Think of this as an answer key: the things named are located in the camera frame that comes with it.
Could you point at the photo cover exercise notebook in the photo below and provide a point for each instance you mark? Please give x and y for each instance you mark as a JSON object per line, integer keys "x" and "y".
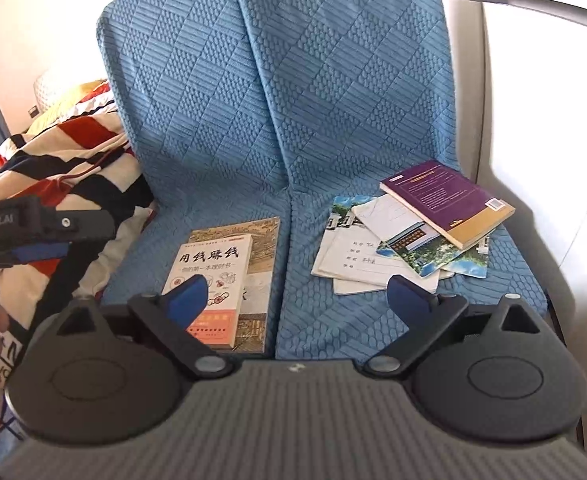
{"x": 473, "y": 266}
{"x": 343, "y": 255}
{"x": 413, "y": 246}
{"x": 363, "y": 287}

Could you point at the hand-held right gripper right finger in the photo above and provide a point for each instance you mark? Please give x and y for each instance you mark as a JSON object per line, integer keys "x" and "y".
{"x": 407, "y": 294}

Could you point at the wall socket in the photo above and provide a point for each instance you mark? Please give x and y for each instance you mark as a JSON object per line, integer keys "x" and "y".
{"x": 33, "y": 110}

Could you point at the red black white striped blanket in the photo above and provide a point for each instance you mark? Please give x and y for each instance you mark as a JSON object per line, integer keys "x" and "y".
{"x": 73, "y": 160}

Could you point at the purple cover book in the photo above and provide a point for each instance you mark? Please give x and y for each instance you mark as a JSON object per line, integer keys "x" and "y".
{"x": 438, "y": 195}

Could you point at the gold old-painting cover book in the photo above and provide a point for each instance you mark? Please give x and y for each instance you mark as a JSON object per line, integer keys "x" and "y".
{"x": 264, "y": 260}

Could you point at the white and orange book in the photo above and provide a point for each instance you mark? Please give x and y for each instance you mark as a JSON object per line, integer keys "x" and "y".
{"x": 213, "y": 270}

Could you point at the white quilted pillow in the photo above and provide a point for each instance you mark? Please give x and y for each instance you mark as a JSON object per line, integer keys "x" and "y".
{"x": 48, "y": 87}

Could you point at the blue textured chair cover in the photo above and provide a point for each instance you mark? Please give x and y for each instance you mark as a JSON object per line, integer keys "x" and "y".
{"x": 198, "y": 110}

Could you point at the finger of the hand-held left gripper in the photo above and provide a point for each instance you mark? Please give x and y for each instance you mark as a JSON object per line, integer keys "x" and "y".
{"x": 78, "y": 224}
{"x": 40, "y": 254}

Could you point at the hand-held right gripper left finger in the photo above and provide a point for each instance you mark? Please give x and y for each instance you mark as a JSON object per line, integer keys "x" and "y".
{"x": 188, "y": 295}

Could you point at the yellow pillow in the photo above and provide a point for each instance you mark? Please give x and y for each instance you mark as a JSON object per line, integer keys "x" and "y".
{"x": 75, "y": 97}

